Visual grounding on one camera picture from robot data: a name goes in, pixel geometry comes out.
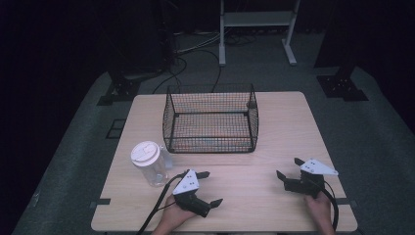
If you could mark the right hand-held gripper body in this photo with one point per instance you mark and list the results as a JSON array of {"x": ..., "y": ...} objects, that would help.
[{"x": 310, "y": 182}]

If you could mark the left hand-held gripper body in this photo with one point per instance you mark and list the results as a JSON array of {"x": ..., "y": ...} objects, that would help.
[{"x": 187, "y": 182}]

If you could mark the clear jar with white lid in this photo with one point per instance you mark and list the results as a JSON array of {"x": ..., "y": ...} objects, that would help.
[{"x": 145, "y": 153}]

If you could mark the person's right hand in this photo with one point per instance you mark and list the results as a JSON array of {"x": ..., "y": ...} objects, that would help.
[{"x": 321, "y": 212}]

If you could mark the person's left hand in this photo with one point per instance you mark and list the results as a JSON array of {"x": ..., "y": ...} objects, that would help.
[{"x": 174, "y": 217}]

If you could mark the black stand base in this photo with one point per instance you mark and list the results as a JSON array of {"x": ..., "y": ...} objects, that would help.
[
  {"x": 120, "y": 89},
  {"x": 341, "y": 86}
]

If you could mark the black table edge bracket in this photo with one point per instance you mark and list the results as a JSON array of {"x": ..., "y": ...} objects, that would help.
[
  {"x": 349, "y": 202},
  {"x": 101, "y": 202}
]

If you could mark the white metal table frame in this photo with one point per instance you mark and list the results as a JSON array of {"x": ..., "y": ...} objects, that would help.
[{"x": 257, "y": 18}]

